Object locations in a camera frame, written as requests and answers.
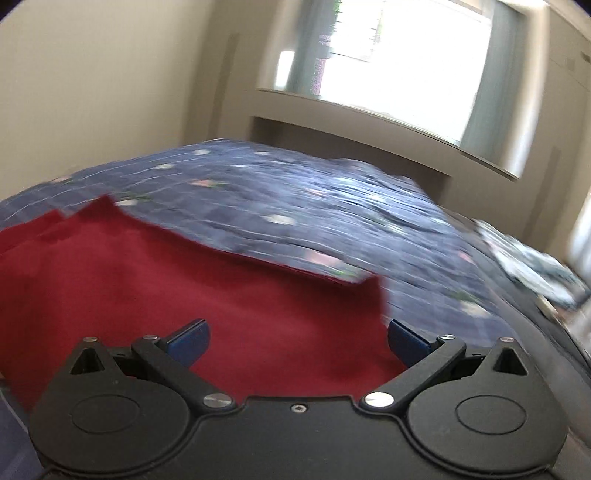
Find beige tall wardrobe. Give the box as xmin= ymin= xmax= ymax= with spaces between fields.
xmin=185 ymin=0 xmax=264 ymax=145

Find teal curtain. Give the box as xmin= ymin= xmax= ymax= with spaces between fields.
xmin=461 ymin=0 xmax=528 ymax=163
xmin=276 ymin=0 xmax=334 ymax=99

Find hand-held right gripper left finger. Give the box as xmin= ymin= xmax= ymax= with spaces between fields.
xmin=61 ymin=318 xmax=234 ymax=413

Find blue checked floral quilt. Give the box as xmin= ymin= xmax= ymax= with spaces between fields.
xmin=0 ymin=137 xmax=578 ymax=480

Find light patterned cloth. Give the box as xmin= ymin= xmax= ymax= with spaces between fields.
xmin=475 ymin=220 xmax=584 ymax=311

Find beige headboard cabinet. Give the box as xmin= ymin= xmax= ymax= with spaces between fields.
xmin=248 ymin=87 xmax=523 ymax=209

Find bright window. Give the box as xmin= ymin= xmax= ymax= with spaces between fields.
xmin=322 ymin=0 xmax=491 ymax=145

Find red knit sweater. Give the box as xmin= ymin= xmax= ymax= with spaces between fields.
xmin=0 ymin=194 xmax=409 ymax=412

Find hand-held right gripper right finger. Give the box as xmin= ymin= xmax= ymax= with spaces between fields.
xmin=361 ymin=318 xmax=537 ymax=412

